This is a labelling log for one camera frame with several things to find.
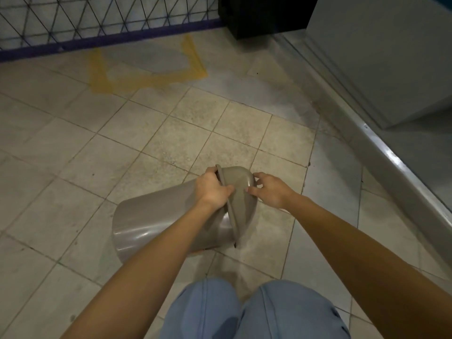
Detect grey cabinet panel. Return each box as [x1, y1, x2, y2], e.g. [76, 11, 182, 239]
[305, 0, 452, 130]

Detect person's left forearm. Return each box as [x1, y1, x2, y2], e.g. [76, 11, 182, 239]
[62, 198, 221, 339]

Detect person's left hand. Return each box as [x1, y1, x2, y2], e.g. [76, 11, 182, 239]
[194, 166, 234, 210]

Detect grey plastic bin lid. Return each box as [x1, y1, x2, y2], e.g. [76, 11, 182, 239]
[215, 164, 258, 249]

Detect black box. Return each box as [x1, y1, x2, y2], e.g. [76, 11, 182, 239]
[218, 0, 320, 40]

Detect person's light blue jeans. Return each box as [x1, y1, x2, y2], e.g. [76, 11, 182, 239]
[158, 278, 352, 339]

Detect grey plastic trash bin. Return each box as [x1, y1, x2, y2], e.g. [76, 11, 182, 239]
[112, 179, 236, 264]

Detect person's right hand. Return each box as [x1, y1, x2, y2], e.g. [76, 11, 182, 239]
[245, 172, 296, 211]

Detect grey metal door threshold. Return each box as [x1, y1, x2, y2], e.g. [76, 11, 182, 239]
[274, 32, 452, 258]

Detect black wire mesh fence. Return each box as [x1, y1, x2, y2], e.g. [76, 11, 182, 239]
[0, 0, 221, 62]

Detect person's right forearm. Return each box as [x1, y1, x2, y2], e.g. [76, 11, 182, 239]
[282, 193, 452, 339]

